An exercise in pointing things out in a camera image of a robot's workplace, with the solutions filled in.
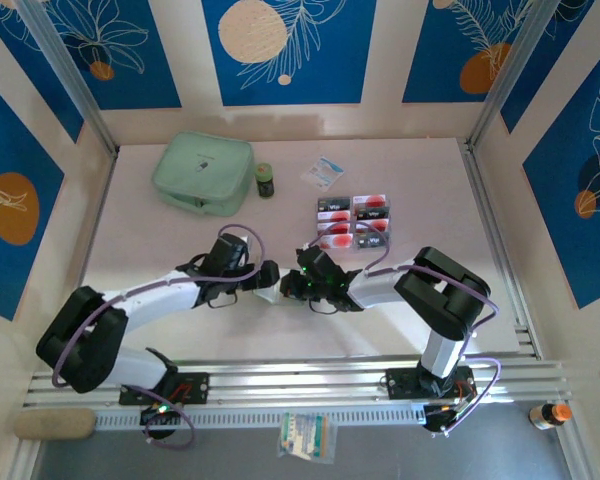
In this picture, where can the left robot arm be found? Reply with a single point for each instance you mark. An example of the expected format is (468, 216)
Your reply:
(150, 300)

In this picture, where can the green bottle black label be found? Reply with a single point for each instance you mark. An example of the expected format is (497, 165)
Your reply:
(265, 185)

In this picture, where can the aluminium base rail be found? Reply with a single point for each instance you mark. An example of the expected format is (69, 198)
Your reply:
(300, 380)

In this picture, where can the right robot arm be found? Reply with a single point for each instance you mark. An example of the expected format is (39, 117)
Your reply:
(380, 287)

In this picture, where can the red and black card packets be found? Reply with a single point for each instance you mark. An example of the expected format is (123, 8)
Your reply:
(353, 225)

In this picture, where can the mint green zip pouch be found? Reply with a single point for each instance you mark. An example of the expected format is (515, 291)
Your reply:
(200, 160)

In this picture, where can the clear bag with packets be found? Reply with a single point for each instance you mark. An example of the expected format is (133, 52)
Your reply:
(307, 435)

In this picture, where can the black VIP card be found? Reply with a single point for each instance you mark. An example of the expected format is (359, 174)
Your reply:
(372, 212)
(334, 203)
(372, 241)

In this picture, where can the beige foam block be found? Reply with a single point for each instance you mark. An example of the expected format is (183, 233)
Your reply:
(55, 424)

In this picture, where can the blue white sachet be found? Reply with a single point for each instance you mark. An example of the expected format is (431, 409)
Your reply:
(322, 172)

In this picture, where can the aluminium table edge rail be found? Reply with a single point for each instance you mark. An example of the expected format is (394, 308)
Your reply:
(97, 210)
(500, 250)

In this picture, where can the aluminium frame post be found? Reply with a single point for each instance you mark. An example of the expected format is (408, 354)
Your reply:
(71, 75)
(510, 75)

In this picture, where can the brown bottle orange cap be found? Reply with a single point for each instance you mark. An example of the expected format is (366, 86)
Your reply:
(545, 416)

